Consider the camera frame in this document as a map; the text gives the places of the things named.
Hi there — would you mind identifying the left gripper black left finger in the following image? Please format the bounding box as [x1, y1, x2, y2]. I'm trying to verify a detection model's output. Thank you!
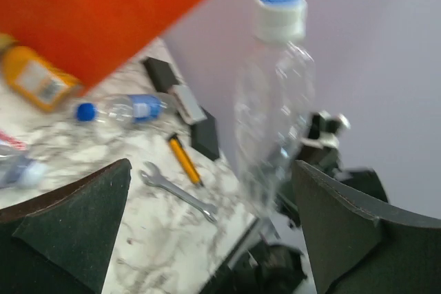
[1, 158, 132, 293]

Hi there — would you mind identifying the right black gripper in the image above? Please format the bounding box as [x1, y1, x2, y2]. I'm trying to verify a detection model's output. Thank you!
[276, 141, 340, 218]

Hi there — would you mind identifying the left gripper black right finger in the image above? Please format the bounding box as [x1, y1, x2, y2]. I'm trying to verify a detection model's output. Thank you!
[298, 162, 440, 293]

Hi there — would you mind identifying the clear water bottle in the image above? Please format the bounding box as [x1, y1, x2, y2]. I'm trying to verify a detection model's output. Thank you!
[234, 0, 315, 218]

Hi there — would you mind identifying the blue label slim bottle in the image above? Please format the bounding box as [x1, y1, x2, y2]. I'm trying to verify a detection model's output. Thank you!
[75, 92, 177, 127]

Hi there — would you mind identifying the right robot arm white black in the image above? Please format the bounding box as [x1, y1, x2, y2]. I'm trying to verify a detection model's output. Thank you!
[217, 134, 389, 293]

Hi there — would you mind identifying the orange plastic bin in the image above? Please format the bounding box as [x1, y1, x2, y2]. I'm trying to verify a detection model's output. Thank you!
[1, 0, 202, 88]

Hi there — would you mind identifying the red white label bottle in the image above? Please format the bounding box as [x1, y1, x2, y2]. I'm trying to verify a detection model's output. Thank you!
[0, 130, 28, 151]

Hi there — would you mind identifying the silver wrench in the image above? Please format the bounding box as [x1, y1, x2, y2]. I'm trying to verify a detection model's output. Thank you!
[139, 162, 218, 224]

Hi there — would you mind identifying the black square pad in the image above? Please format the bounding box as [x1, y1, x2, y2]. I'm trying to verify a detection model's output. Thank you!
[190, 108, 220, 161]

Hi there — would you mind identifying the grey small case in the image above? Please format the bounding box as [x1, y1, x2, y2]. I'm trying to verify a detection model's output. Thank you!
[168, 84, 207, 125]

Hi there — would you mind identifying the orange juice small bottle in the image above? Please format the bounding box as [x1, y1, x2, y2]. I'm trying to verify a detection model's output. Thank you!
[1, 34, 82, 112]

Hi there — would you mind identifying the black flat box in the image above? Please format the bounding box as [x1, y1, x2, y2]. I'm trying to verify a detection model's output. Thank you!
[141, 57, 179, 93]

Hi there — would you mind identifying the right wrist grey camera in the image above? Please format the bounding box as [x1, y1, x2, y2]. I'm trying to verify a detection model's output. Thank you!
[300, 110, 351, 149]

